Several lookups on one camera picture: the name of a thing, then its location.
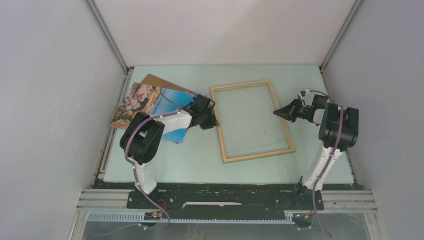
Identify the wooden picture frame green edge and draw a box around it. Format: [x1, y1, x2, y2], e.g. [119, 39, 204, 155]
[210, 79, 296, 164]

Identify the blue sea photo print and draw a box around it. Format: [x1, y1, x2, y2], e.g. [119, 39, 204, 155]
[110, 82, 197, 130]

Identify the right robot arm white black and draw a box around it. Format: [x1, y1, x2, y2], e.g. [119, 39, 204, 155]
[273, 91, 360, 193]

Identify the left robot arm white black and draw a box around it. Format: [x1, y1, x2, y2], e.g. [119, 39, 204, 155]
[119, 94, 219, 208]

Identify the brown cardboard backing board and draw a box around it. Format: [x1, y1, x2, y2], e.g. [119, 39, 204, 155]
[135, 73, 198, 115]

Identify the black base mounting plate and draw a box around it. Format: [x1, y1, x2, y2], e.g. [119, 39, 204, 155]
[126, 183, 324, 221]

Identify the aluminium rail base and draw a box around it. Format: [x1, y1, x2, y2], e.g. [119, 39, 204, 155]
[76, 189, 378, 224]

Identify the right aluminium corner post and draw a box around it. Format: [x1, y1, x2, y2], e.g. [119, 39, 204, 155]
[319, 0, 365, 73]

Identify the aluminium corner post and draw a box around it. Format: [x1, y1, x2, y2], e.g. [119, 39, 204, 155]
[319, 0, 365, 73]
[83, 0, 130, 74]

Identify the left aluminium corner post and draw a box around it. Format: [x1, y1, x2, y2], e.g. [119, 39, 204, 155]
[83, 0, 130, 74]

